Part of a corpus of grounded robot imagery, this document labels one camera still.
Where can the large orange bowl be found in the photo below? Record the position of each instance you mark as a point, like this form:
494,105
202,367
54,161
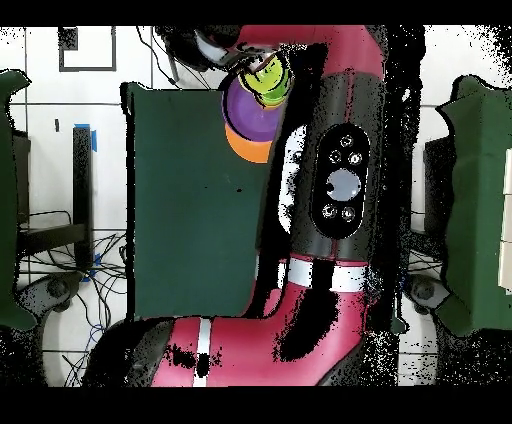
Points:
248,150

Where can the purple bowl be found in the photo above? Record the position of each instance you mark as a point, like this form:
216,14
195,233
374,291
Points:
248,116

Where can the yellow cup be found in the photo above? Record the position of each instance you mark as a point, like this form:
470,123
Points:
260,82

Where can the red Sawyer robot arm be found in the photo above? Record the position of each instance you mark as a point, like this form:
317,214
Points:
280,340

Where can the dark green table cloth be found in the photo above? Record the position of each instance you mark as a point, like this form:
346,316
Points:
180,200

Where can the blue tape strip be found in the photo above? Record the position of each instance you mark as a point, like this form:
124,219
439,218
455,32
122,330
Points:
94,142
97,260

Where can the black metal stand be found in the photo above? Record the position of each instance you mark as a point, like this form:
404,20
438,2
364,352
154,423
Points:
82,180

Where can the dark office chair base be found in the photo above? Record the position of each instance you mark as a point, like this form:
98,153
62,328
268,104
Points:
56,288
424,290

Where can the black square frame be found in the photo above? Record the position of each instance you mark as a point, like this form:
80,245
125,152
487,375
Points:
68,40

